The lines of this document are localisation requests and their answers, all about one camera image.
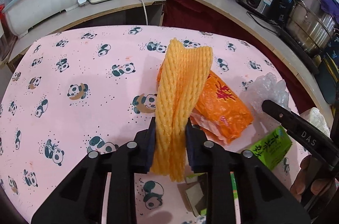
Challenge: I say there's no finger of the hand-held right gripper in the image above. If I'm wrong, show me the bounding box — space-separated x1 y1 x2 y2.
262 100 301 132

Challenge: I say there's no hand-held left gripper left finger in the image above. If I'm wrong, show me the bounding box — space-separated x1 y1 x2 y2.
31 117 157 224

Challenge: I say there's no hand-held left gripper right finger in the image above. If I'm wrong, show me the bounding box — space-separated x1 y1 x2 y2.
185 123 310 224

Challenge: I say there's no clear plastic bag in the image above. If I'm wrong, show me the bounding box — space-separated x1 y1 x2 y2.
242 73 290 119

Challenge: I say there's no yellow-orange foam fruit net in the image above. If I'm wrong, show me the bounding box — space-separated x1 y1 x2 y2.
156 65 170 89
150 39 214 182

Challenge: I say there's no person's right hand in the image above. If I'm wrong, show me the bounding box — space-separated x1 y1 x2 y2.
290 154 337 203

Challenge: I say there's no green paper box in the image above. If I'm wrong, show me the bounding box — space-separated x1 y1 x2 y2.
249 126 293 171

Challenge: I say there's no small open cardboard box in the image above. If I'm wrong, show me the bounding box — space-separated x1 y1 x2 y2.
176 172 239 218

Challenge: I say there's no orange printed plastic bag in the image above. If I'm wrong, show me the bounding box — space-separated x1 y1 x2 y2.
189 72 254 145

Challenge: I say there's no black induction cooktop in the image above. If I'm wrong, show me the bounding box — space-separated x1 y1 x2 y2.
279 28 321 75

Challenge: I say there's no pink panda print tablecloth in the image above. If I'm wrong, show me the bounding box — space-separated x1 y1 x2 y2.
0 25 318 224

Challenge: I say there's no large steel steamer pot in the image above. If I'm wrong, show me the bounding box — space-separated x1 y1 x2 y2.
285 0 339 55

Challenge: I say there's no black power cable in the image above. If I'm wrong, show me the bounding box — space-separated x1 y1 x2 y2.
246 12 282 36

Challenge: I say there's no white power cable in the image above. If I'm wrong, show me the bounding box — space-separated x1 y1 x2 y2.
131 0 149 26

